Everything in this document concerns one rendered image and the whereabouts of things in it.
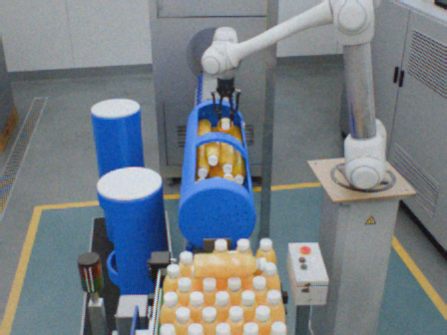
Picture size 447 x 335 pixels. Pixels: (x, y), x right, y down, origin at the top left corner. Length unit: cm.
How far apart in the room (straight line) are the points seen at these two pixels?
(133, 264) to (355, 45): 130
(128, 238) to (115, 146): 91
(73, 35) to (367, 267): 523
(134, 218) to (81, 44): 491
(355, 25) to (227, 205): 77
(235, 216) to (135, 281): 72
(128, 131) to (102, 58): 400
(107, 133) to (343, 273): 150
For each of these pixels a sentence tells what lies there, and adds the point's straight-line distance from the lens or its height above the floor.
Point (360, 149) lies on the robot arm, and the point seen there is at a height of 127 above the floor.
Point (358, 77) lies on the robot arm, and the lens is 205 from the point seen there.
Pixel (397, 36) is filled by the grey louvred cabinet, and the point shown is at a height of 121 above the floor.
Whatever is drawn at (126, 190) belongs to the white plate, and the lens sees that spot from 229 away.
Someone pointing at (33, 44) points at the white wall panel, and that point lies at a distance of 709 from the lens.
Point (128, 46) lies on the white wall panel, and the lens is 699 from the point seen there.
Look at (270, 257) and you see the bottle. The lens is 182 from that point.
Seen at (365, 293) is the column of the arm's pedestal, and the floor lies 44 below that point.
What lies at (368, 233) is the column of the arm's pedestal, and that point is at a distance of 249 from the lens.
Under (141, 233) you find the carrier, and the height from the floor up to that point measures 86.
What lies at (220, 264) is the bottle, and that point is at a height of 117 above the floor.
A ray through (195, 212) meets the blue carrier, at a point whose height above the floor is 113.
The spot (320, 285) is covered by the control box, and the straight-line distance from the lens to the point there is 171.
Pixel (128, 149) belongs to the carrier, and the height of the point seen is 82.
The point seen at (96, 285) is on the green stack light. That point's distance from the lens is 157.
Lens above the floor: 217
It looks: 28 degrees down
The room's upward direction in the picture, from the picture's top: straight up
